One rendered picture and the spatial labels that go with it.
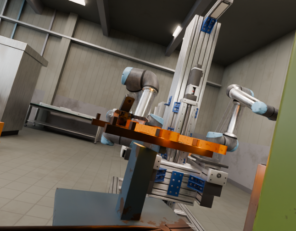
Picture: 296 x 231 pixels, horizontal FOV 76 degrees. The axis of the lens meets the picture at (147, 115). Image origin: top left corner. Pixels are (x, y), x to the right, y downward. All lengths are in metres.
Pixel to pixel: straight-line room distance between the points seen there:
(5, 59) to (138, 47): 4.91
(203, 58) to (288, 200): 1.60
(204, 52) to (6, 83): 3.88
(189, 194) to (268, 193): 1.25
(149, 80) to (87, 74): 6.85
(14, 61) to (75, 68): 3.62
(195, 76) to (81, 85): 6.51
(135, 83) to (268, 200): 0.95
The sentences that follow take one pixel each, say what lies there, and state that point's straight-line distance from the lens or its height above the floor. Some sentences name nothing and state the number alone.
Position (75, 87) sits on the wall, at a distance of 7.88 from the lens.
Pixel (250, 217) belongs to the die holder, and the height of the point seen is 0.76.
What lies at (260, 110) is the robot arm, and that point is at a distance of 1.32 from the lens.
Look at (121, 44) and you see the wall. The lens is 8.19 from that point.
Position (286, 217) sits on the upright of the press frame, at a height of 0.86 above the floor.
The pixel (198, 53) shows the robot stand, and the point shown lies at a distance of 1.83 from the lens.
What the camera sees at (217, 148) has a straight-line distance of 0.50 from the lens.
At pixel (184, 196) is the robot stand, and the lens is 1.57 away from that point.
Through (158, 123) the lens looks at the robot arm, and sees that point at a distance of 1.43.
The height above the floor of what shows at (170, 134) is 0.93.
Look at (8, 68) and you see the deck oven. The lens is 4.75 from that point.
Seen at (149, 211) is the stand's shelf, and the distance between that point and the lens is 0.71.
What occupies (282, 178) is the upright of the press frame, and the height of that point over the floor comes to 0.91.
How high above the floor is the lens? 0.93
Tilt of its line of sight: 4 degrees up
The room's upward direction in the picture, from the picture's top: 15 degrees clockwise
